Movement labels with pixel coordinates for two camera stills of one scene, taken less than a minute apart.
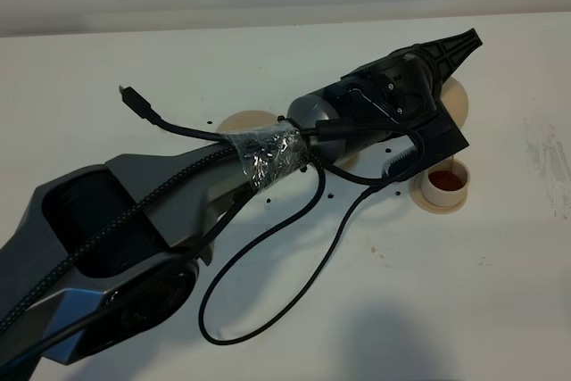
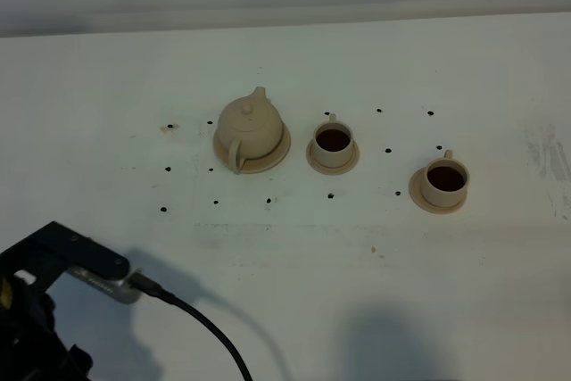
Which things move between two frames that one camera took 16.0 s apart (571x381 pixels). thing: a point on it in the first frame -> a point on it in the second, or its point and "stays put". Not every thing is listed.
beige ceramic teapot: (454, 96) -> (252, 128)
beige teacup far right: (446, 182) stays put
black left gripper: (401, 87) -> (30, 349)
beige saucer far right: (416, 192) stays put
